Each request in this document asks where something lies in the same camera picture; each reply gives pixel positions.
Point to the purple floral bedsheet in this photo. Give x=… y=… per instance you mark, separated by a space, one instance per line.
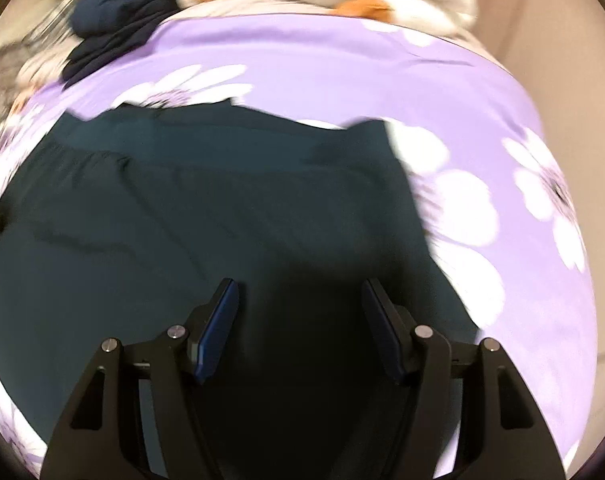
x=332 y=70

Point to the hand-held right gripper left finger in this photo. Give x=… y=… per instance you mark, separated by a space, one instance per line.
x=217 y=330

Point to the navy zip jacket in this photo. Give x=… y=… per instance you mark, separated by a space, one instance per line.
x=207 y=210

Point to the grey plaid pillow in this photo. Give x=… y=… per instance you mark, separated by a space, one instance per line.
x=37 y=35

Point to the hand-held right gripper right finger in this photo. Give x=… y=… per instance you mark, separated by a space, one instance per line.
x=382 y=330

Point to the folded navy hooded garment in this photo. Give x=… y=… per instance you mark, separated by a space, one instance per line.
x=127 y=5

